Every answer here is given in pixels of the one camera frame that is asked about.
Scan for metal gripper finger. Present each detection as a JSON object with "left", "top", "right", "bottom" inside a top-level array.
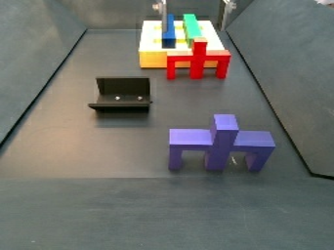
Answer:
[
  {"left": 220, "top": 0, "right": 237, "bottom": 30},
  {"left": 152, "top": 0, "right": 167, "bottom": 23}
]

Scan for purple three-legged block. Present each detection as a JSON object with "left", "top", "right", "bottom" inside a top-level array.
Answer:
[{"left": 168, "top": 114, "right": 275, "bottom": 172}]

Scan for yellow slotted board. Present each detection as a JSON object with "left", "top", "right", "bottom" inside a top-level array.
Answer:
[{"left": 139, "top": 21, "right": 227, "bottom": 68}]

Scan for green bar block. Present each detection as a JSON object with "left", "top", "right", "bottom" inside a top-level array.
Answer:
[{"left": 183, "top": 14, "right": 202, "bottom": 47}]

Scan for blue bar block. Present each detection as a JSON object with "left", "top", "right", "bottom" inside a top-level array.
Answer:
[{"left": 162, "top": 14, "right": 176, "bottom": 49}]

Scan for red three-legged block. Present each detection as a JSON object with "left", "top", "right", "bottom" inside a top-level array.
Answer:
[{"left": 166, "top": 37, "right": 231, "bottom": 80}]

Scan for black angle bracket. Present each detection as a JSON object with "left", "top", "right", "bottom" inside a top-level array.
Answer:
[{"left": 88, "top": 76, "right": 151, "bottom": 110}]

